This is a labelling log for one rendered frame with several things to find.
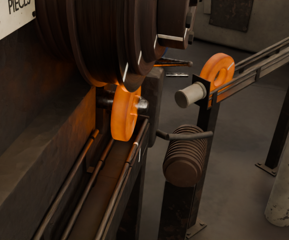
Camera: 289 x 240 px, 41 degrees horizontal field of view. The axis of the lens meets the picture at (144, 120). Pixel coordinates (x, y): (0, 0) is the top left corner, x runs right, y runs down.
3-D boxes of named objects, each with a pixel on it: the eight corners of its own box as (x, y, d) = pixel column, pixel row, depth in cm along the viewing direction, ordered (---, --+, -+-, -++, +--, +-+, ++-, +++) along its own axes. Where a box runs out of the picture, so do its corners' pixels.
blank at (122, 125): (109, 97, 78) (125, 100, 77) (128, 59, 90) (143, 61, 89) (110, 153, 88) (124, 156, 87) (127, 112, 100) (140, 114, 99)
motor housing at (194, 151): (148, 266, 148) (163, 154, 120) (159, 224, 167) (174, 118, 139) (182, 275, 147) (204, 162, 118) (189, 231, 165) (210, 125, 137)
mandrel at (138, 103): (71, 106, 89) (71, 89, 87) (78, 98, 93) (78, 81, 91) (144, 120, 87) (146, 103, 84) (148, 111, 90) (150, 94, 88)
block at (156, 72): (118, 143, 119) (121, 71, 106) (124, 129, 126) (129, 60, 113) (152, 150, 117) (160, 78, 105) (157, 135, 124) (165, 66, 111)
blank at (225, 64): (204, 103, 137) (212, 107, 135) (192, 77, 125) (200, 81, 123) (231, 71, 140) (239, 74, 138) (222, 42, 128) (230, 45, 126)
